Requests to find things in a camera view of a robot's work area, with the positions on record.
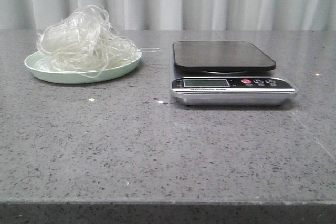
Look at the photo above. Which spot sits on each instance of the white vermicelli bundle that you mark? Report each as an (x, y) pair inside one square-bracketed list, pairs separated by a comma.
[(84, 42)]

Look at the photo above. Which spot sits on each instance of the light green plate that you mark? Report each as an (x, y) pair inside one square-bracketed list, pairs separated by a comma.
[(78, 78)]

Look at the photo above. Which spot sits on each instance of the silver digital kitchen scale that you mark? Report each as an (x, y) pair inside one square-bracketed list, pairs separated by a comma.
[(226, 73)]

